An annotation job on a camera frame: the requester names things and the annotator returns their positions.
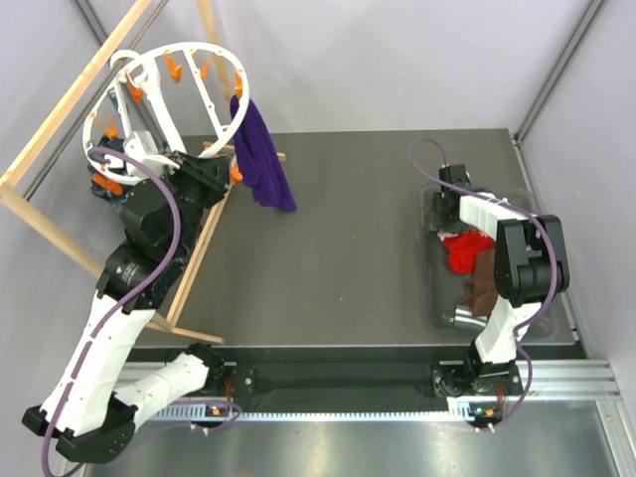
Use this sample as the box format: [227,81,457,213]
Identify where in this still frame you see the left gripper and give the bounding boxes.
[157,149,233,257]

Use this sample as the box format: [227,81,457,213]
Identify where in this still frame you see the red santa sock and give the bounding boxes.
[440,231,495,274]

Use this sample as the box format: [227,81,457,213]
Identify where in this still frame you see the orange clip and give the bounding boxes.
[230,167,243,185]

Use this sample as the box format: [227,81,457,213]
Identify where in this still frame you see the white round clip hanger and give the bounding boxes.
[81,42,250,174]

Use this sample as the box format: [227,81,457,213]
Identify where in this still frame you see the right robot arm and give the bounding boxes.
[434,164,570,398]

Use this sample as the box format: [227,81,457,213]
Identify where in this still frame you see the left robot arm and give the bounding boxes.
[22,146,234,475]

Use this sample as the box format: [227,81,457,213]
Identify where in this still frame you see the purple towel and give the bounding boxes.
[234,99,297,213]

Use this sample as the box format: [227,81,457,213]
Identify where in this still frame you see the dark patterned shorts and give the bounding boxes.
[87,135,130,203]

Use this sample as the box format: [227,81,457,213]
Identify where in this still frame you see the clear plastic bin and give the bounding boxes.
[419,182,580,335]

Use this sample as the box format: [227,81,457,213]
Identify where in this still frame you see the brown sock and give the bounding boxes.
[459,249,499,317]

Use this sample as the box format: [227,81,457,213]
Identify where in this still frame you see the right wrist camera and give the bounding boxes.
[438,164,471,190]

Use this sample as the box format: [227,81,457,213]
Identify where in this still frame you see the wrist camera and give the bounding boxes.
[438,164,471,190]
[123,130,162,166]

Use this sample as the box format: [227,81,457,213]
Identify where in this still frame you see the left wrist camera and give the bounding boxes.
[123,130,162,166]

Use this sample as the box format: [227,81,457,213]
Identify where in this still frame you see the wooden drying rack frame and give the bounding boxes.
[0,0,287,345]

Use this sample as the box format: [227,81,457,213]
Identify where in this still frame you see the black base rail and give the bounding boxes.
[198,345,518,413]

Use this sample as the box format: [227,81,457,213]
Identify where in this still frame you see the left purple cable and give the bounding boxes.
[42,146,183,473]

